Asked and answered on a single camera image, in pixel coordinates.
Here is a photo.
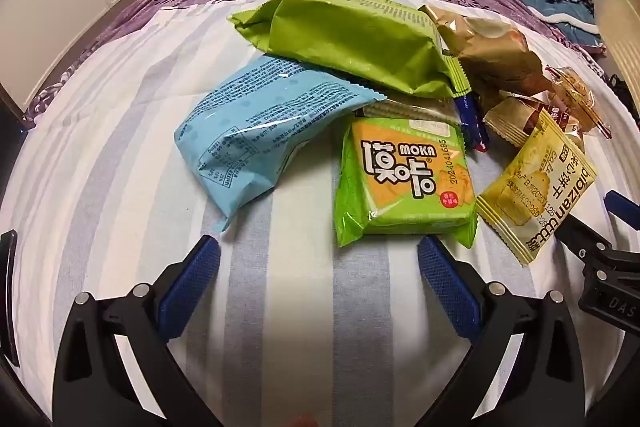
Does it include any light blue snack bag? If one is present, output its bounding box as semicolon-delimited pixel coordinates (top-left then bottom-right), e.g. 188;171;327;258
172;57;388;233

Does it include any small yellow cake packet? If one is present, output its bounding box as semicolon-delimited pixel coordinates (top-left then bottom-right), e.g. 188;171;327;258
542;66;613;140

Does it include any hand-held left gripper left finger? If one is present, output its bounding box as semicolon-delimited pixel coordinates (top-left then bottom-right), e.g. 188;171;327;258
52;234;223;427

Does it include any brown waffle packet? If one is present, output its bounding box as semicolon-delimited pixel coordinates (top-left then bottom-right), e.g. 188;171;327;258
482;91;568;148
420;3;556;108

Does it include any large green snack bag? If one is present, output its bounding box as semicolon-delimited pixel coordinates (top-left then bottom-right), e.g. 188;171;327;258
227;0;471;100

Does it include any blue fleece blanket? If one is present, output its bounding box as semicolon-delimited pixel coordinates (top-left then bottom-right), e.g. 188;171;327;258
495;0;603;50

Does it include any blue red cracker packet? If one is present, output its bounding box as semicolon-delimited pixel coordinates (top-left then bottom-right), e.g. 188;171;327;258
350;89;493;152

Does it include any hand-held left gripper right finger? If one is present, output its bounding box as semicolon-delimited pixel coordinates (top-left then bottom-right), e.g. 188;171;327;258
417;235;586;427

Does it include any striped bed sheet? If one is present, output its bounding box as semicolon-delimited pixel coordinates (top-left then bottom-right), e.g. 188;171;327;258
0;0;640;427

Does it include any yellow biscuit packet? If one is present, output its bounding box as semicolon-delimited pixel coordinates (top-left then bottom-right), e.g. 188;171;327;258
475;109;598;268

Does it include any green square cracker packet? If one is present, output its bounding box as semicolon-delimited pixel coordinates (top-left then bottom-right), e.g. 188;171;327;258
334;116;480;249

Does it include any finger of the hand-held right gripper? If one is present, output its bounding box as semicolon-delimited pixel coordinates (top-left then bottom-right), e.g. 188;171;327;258
604;191;640;230
555;214;613;260

